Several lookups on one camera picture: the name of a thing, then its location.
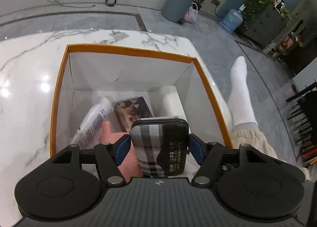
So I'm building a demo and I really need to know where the white floral tube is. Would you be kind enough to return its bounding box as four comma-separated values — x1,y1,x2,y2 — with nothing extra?
70,97,112,149

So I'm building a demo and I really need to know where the grey trash bin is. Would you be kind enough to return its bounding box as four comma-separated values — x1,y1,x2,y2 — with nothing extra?
161,0,194,23

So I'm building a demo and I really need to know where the small striped bag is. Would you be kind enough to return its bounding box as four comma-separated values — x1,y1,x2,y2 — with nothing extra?
184,2,198,23

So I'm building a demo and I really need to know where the blue water jug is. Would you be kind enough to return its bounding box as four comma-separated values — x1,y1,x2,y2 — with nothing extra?
219,4,245,33

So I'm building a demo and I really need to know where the floral dark box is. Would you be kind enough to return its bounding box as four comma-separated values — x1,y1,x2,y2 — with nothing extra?
114,97,153,132

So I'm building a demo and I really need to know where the white rectangular box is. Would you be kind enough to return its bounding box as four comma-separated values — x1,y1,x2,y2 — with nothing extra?
148,85,187,120

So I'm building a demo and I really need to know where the white sock foot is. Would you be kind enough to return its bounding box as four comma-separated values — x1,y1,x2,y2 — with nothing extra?
227,56,258,127

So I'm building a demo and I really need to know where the plaid black case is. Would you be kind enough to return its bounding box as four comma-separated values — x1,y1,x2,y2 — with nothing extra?
130,117,190,178

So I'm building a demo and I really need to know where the green leafy plant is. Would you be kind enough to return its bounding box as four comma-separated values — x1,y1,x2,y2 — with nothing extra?
242,0,291,29

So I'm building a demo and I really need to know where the orange cardboard box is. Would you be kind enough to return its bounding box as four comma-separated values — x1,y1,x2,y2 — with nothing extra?
49,44,232,155

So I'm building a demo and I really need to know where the pink cylindrical bottle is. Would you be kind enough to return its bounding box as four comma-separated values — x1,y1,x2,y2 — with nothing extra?
99,121,142,182

